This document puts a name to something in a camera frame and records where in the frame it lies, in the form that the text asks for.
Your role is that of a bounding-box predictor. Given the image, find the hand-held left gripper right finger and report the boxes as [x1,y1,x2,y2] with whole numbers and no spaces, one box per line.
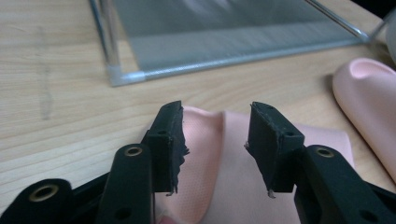
[245,101,305,193]

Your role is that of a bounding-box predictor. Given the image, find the grey metal shoe rack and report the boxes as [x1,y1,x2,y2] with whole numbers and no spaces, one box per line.
[89,0,394,88]

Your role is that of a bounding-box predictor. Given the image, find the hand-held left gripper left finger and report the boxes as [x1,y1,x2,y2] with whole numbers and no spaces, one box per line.
[141,100,190,194]

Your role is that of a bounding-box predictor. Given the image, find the pink slipper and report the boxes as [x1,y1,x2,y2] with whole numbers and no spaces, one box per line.
[331,57,396,185]
[148,105,356,224]

